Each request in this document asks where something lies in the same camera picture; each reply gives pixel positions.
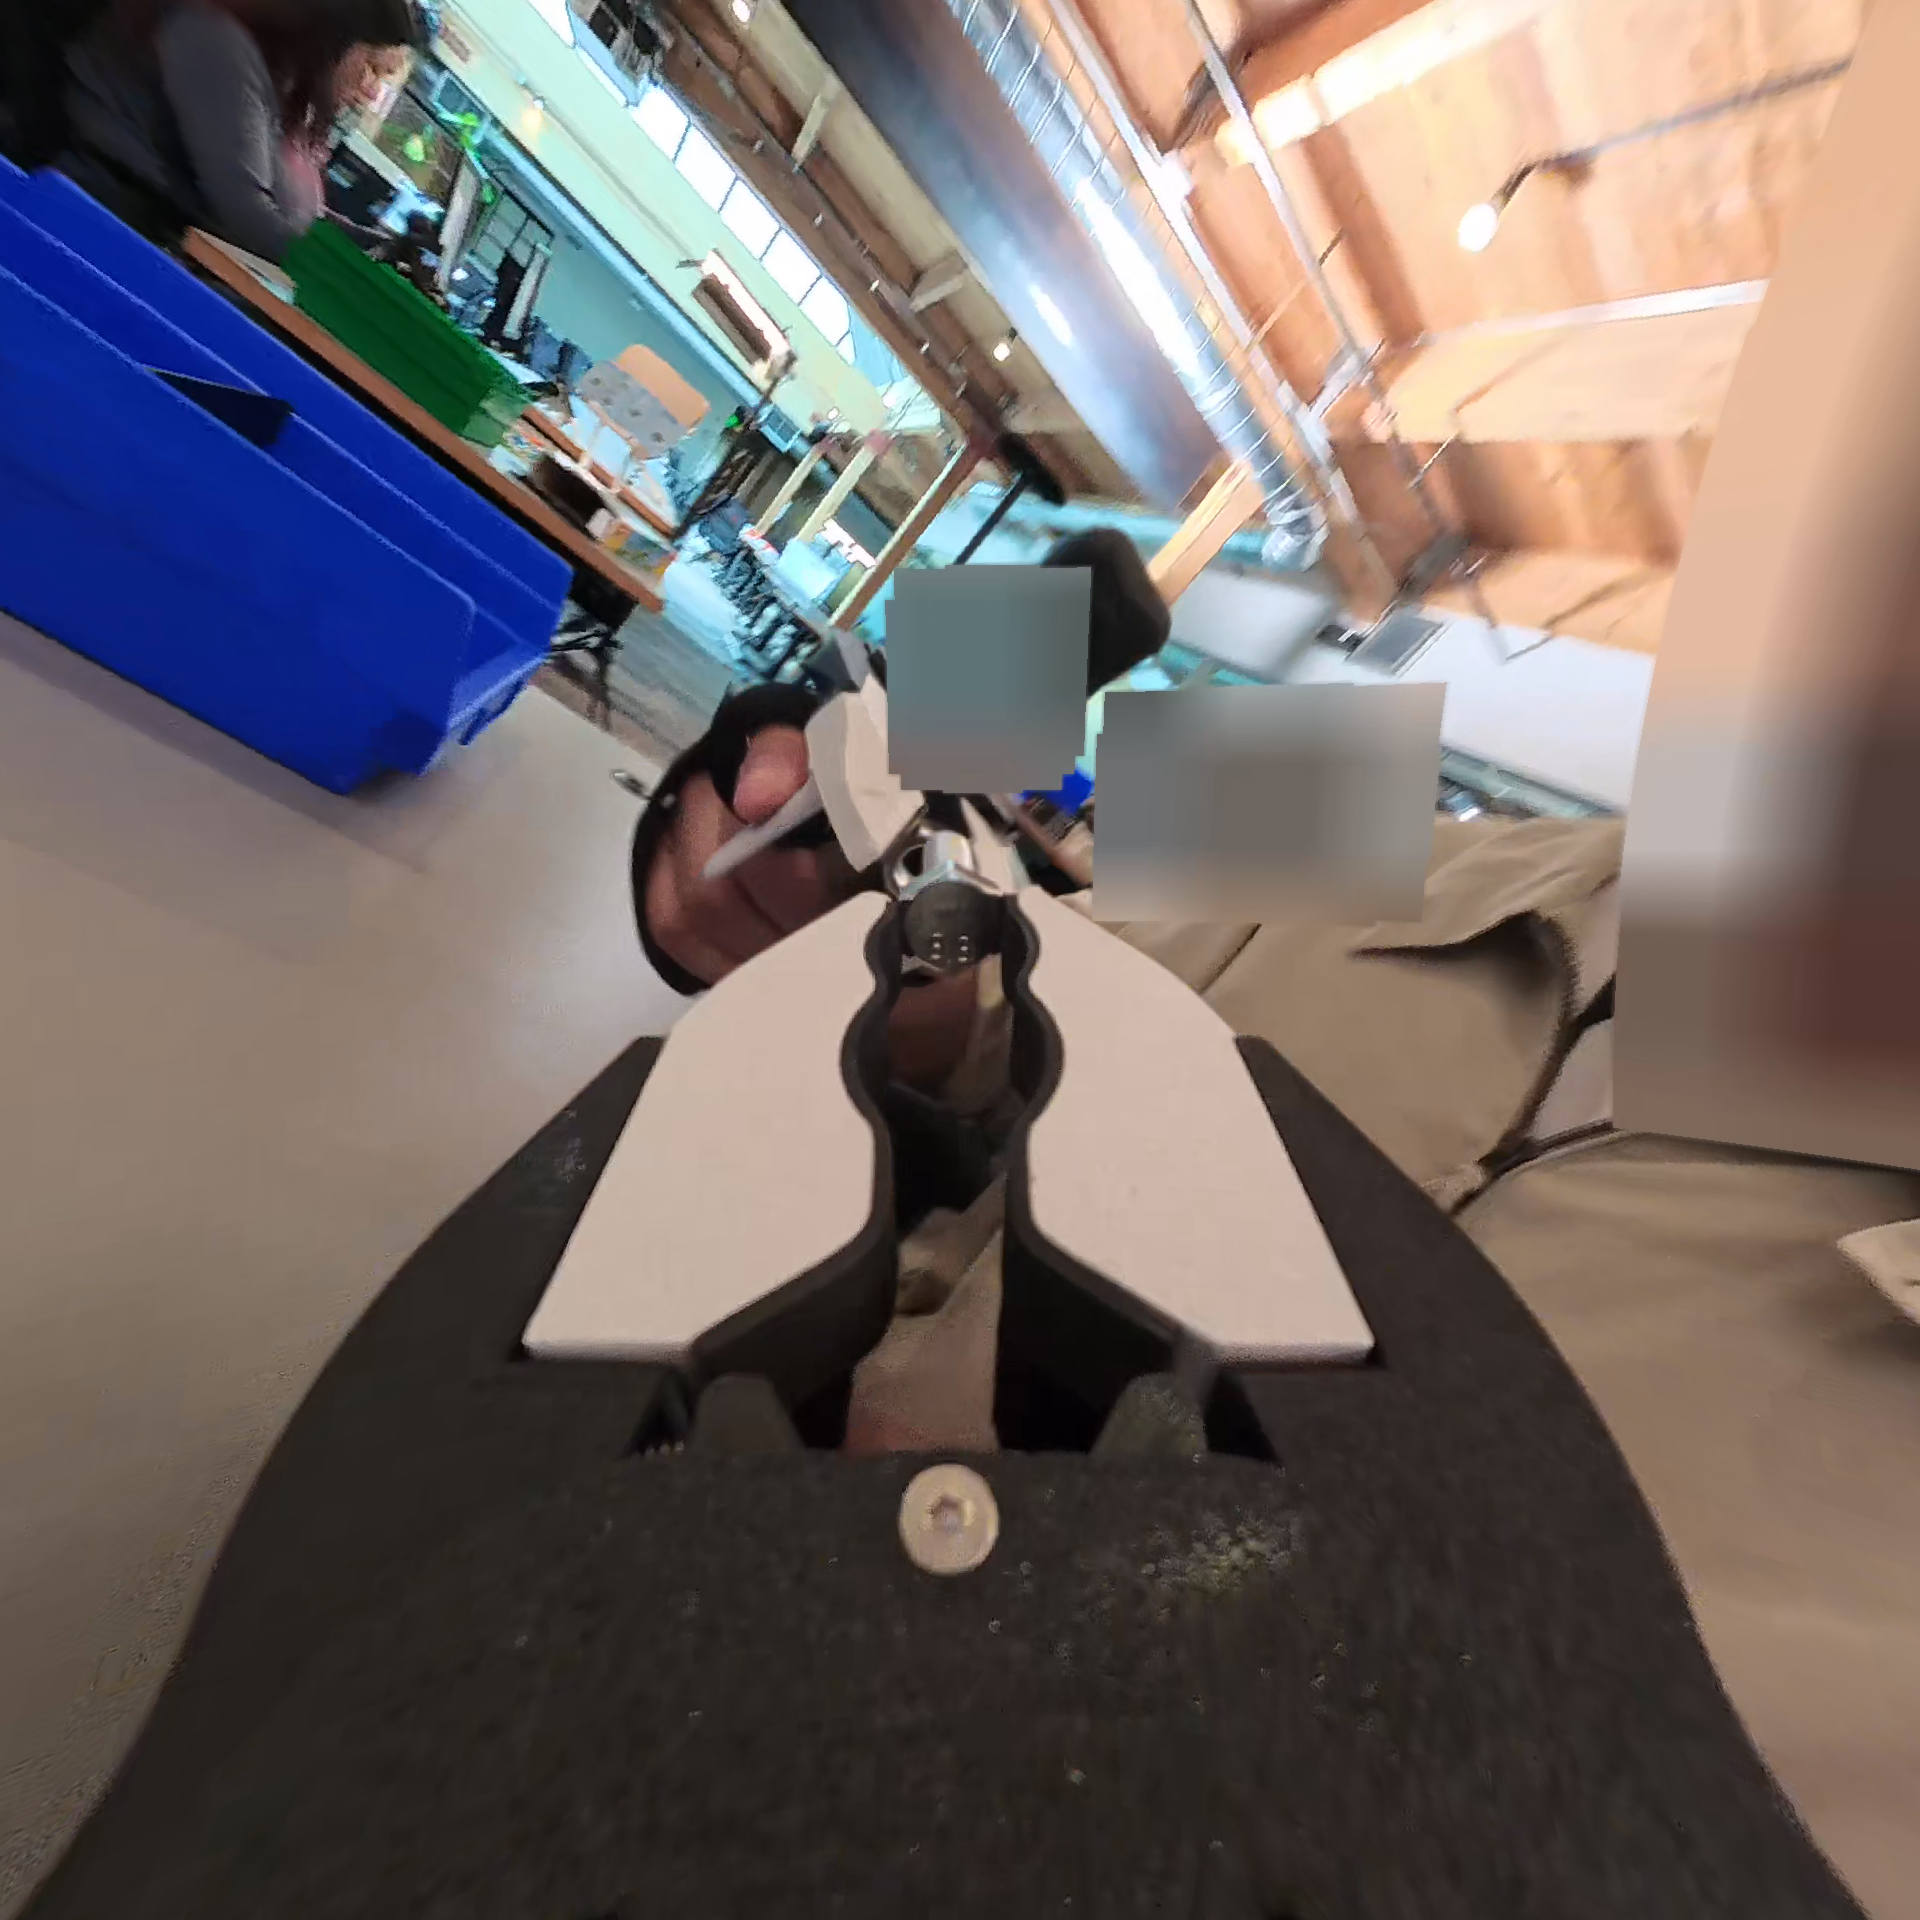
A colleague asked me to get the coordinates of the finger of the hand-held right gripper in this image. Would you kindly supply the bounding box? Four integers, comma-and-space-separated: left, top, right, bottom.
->
700, 687, 935, 890

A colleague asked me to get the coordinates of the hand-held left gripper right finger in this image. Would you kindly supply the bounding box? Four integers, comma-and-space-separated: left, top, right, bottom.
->
999, 883, 1377, 1416

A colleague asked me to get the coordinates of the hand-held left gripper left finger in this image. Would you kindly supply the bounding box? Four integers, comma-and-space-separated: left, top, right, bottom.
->
523, 890, 904, 1416

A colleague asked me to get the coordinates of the steel hex bolt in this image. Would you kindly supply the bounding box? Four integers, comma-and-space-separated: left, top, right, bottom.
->
897, 890, 1019, 994

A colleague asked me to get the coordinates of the blue bin with black divider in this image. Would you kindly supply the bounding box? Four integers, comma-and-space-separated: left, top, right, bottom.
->
0, 158, 576, 800

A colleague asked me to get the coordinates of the person's right hand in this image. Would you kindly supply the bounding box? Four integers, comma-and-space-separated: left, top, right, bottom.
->
649, 759, 877, 1002

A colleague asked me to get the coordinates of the black floor lamp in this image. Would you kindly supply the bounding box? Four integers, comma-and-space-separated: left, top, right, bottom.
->
949, 431, 1081, 571

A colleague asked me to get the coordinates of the wooden side table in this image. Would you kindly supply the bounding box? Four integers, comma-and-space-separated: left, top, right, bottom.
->
176, 232, 671, 619

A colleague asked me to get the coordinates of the green crate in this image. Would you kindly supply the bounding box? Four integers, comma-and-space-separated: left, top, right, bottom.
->
284, 217, 539, 449

